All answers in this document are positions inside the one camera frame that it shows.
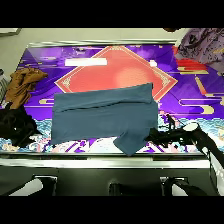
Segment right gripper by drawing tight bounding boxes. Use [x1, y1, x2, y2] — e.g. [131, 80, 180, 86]
[144, 127, 175, 145]

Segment blue pants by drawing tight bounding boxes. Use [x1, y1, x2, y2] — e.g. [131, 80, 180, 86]
[49, 82, 160, 157]

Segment purple patterned garment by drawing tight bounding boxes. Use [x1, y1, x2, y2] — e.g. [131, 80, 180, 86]
[174, 27, 224, 75]

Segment black garment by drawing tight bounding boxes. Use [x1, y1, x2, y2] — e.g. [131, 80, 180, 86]
[0, 106, 43, 148]

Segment brown garment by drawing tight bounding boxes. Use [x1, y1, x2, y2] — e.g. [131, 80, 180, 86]
[4, 67, 50, 110]

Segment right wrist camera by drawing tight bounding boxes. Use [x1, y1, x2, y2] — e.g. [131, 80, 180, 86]
[165, 113, 180, 132]

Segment silver frame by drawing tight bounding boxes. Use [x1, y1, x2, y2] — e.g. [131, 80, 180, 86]
[0, 154, 224, 197]

